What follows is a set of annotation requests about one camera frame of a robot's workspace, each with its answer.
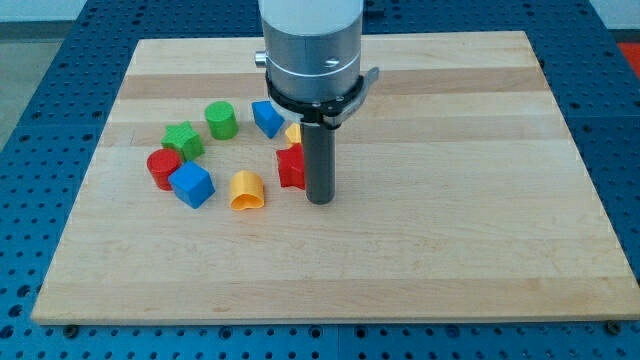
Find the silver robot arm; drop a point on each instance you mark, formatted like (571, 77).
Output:
(312, 58)

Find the red star block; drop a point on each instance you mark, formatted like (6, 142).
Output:
(291, 168)

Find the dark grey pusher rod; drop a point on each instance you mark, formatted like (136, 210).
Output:
(319, 160)

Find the small yellow block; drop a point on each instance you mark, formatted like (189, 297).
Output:
(293, 134)

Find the blue pentagon block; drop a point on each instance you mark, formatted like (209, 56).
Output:
(266, 118)

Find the green cylinder block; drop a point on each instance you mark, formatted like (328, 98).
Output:
(221, 120)

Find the blue cube block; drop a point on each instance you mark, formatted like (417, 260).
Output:
(192, 184)

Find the wooden board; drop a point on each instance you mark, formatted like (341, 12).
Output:
(460, 197)

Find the green star block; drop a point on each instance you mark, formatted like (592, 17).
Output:
(184, 140)

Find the red cylinder block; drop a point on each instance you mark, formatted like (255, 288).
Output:
(161, 164)

